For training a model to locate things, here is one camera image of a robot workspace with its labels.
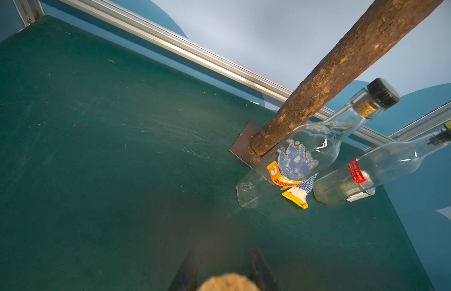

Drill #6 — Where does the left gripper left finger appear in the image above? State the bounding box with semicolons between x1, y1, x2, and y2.
168;250;198;291

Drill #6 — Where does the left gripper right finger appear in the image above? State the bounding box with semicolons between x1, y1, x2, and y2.
250;246;280;291

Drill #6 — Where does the clear bottle with cork stopper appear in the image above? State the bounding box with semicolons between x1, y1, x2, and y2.
197;273;260;291

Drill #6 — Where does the clear bottle with black cap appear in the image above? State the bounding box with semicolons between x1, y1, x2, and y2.
236;78;400;208

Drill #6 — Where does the tall clear bottle gold stopper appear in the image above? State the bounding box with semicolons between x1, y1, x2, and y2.
313;121;451;205

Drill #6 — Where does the blue dotted white work glove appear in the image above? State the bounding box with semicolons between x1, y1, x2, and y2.
278;139;319;209

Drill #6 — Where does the small metal tin can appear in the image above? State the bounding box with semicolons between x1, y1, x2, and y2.
344;187;376;202

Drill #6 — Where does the pink cherry blossom tree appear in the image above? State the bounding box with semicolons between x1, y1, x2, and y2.
247;0;442;158

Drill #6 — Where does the tree metal base plate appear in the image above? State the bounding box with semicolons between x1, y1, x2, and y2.
229;121;262;169

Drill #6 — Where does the aluminium back frame bar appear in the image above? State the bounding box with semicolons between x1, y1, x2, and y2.
14;1;451;146

